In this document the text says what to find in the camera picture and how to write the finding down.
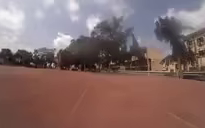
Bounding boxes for white lane lines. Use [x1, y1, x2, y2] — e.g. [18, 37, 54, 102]
[68, 87, 201, 128]

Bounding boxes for clump of dark trees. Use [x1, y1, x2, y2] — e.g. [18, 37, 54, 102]
[0, 16, 148, 72]

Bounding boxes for small beige building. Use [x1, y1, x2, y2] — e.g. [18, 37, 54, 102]
[144, 47, 166, 72]

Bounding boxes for beige multi-storey building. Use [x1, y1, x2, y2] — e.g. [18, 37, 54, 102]
[184, 24, 205, 73]

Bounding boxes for red running track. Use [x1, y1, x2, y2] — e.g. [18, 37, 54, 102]
[0, 64, 205, 128]

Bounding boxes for tall dark tree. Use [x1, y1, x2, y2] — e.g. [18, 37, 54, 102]
[153, 15, 198, 80]

